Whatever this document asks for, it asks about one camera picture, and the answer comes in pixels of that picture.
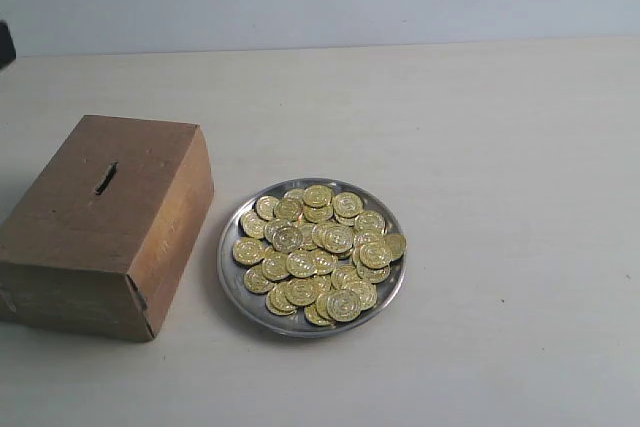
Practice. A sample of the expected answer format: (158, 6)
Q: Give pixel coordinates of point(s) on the gold coin lower left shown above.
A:
(255, 281)

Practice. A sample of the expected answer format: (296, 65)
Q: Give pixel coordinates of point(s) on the gold coin upper left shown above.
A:
(265, 207)

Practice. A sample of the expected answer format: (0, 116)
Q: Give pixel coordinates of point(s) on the gold coin top right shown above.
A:
(347, 204)

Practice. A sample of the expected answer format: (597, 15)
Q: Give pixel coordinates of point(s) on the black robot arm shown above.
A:
(7, 48)

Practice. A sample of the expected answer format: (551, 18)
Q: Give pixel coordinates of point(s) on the gold coin right middle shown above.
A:
(375, 255)

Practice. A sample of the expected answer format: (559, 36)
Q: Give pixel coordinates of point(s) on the gold coin top of pile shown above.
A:
(317, 196)

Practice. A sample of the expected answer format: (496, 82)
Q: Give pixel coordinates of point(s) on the gold coin left edge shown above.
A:
(248, 251)

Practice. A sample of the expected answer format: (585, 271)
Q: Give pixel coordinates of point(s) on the gold coin front of pile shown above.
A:
(343, 305)

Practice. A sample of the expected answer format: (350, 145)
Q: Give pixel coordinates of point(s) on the gold coin of pile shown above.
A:
(317, 196)
(343, 305)

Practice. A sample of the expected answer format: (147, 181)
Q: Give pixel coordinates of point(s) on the gold coin centre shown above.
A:
(300, 264)

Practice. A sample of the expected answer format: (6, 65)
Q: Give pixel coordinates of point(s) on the gold coin right edge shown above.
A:
(397, 244)

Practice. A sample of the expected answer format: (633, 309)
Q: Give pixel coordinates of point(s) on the gold coin upper right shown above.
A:
(370, 220)

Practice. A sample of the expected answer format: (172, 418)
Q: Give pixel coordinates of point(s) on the gold coin edge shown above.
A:
(248, 251)
(397, 244)

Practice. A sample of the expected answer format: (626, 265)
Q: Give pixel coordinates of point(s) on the brown cardboard slotted box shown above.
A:
(98, 243)

